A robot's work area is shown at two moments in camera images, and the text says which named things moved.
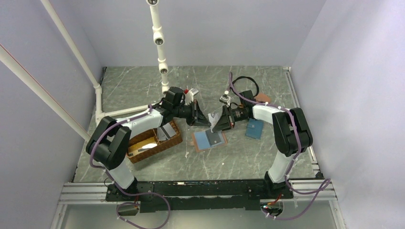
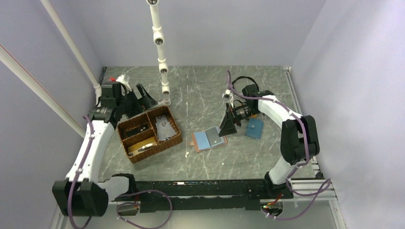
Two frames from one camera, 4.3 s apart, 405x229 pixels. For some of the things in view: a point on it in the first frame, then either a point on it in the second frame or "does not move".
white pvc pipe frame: [33, 84] does not move
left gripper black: [197, 117] -> [139, 106]
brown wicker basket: [154, 141] does not move
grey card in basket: [161, 135] does not move
